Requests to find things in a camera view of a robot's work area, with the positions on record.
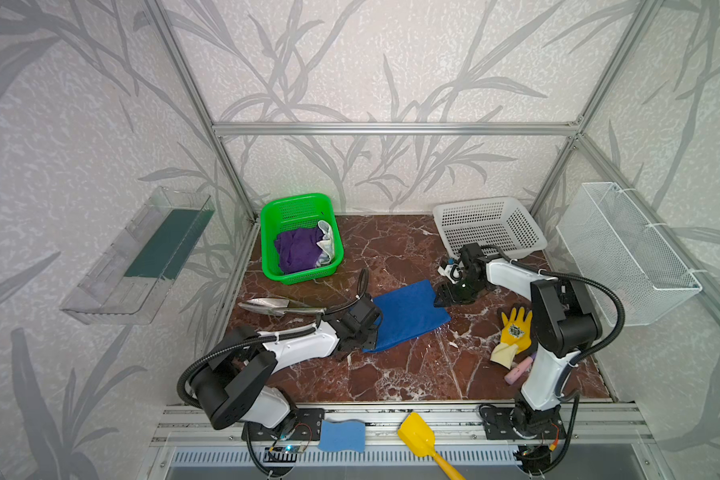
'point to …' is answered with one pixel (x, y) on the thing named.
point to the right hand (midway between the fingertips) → (443, 294)
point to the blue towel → (408, 314)
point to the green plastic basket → (291, 213)
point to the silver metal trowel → (279, 307)
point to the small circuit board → (282, 454)
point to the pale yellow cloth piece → (504, 354)
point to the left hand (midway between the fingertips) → (374, 326)
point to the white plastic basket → (489, 222)
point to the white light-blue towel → (326, 244)
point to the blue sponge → (344, 435)
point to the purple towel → (297, 248)
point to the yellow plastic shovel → (420, 436)
